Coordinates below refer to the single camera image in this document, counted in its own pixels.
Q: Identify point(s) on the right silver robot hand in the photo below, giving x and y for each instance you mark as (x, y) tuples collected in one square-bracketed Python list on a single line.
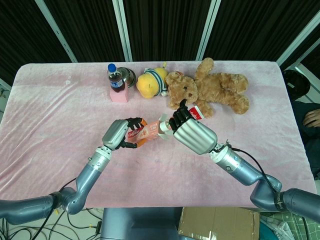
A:
[(195, 136)]

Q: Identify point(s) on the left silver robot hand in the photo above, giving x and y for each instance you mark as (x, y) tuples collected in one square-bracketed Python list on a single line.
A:
[(116, 132)]

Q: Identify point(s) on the red white toothpaste tube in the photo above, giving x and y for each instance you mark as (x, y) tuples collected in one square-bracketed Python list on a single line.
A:
[(196, 112)]

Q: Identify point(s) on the red white carton box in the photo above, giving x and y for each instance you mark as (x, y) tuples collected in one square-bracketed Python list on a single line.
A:
[(147, 131)]

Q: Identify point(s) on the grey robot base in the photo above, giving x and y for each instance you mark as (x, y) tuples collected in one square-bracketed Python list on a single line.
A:
[(140, 223)]

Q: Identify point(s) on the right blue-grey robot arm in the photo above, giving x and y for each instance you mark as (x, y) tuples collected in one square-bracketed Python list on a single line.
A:
[(252, 175)]

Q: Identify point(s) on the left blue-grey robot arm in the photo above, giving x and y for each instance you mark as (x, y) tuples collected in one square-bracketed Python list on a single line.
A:
[(75, 185)]

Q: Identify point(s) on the brown cardboard box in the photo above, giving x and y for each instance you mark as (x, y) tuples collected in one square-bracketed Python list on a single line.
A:
[(220, 222)]

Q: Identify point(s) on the person's hand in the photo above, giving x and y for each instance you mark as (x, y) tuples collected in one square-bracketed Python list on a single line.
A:
[(312, 118)]

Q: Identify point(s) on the pink rectangular block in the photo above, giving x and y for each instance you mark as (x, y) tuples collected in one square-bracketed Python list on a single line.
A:
[(119, 96)]

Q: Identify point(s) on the brown teddy bear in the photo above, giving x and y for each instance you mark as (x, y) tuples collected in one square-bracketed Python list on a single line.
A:
[(212, 87)]

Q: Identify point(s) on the cola bottle blue cap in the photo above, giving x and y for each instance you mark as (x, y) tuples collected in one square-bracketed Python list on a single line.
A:
[(115, 77)]

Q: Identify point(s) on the steel bowl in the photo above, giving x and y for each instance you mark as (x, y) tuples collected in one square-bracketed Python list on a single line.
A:
[(128, 76)]

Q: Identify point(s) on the yellow plush toy striped hat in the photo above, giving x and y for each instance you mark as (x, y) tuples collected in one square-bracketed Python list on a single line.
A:
[(151, 83)]

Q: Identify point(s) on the black round stool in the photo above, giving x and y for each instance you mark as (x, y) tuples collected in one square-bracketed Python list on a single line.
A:
[(296, 82)]

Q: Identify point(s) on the green patterned cutting mat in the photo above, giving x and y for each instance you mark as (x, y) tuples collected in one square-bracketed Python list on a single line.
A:
[(287, 226)]

